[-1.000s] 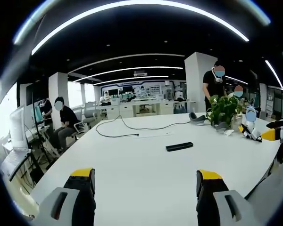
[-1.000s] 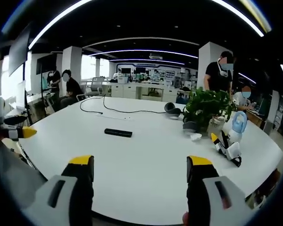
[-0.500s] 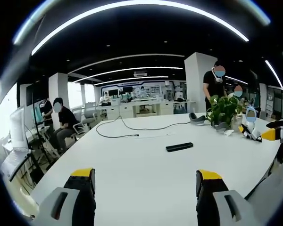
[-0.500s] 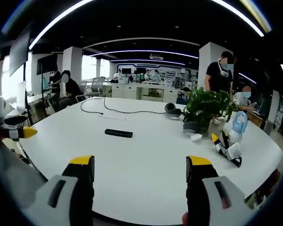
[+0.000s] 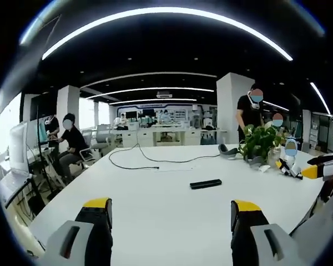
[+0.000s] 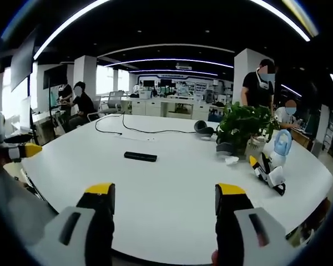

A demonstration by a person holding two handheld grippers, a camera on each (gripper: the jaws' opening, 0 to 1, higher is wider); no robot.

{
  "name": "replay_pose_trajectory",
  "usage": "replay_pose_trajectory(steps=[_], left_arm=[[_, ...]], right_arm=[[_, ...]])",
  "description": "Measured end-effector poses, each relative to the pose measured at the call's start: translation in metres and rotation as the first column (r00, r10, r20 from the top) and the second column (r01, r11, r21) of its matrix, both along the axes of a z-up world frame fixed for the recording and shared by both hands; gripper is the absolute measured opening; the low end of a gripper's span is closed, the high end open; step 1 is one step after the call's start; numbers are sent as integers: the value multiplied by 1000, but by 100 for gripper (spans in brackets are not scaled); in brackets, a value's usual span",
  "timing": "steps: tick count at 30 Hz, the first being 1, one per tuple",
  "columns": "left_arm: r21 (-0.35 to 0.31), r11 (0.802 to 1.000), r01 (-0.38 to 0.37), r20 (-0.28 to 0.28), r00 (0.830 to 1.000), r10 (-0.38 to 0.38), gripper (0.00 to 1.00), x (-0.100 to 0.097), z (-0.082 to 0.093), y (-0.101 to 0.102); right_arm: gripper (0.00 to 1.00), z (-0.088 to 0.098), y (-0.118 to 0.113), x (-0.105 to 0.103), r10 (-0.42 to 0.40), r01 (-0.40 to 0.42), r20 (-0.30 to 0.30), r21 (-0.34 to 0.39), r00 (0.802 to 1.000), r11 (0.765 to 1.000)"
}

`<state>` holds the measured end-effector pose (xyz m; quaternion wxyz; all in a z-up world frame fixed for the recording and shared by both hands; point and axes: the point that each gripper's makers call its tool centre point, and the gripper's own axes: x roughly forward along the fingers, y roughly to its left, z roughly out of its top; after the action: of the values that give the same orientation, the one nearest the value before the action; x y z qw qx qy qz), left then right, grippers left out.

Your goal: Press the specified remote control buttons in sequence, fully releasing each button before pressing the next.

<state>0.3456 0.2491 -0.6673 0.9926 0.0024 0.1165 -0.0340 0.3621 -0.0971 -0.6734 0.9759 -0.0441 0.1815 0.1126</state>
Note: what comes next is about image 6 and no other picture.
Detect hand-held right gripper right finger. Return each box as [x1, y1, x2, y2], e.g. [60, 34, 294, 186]
[214, 182, 304, 266]

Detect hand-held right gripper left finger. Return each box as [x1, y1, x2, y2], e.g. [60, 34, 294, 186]
[24, 182, 116, 266]

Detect dark hanging monitor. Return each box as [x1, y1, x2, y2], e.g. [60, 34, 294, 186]
[10, 38, 36, 93]

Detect black remote control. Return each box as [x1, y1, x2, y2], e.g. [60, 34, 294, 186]
[124, 151, 158, 163]

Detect small blue white fan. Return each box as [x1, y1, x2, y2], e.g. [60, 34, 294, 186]
[268, 130, 292, 167]

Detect grey headphones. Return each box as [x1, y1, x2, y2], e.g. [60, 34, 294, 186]
[193, 120, 215, 140]

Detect spare white hand-held gripper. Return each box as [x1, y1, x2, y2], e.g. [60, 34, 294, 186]
[249, 152, 288, 197]

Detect white office chair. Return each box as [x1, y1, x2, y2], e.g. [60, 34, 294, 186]
[107, 91, 124, 115]

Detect row of white cabinets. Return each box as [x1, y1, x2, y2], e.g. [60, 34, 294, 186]
[130, 97, 212, 119]

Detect green potted plant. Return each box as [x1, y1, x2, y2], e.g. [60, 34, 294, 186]
[215, 101, 280, 162]

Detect black wall screen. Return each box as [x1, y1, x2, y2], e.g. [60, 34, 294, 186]
[43, 64, 69, 90]

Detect black cable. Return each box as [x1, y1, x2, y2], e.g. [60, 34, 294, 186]
[95, 111, 201, 137]

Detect grey pouch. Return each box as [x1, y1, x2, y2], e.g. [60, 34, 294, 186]
[216, 142, 234, 155]

